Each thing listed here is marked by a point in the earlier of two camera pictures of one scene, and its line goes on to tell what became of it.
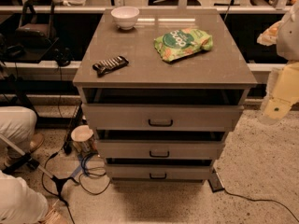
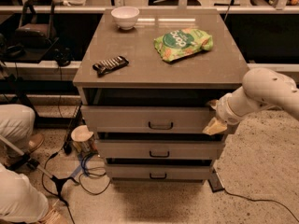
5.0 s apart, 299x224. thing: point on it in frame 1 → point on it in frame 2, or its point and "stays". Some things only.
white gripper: (289, 41) → (222, 108)
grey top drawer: (159, 117) stays
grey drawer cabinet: (162, 95) stays
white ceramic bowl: (125, 17) stays
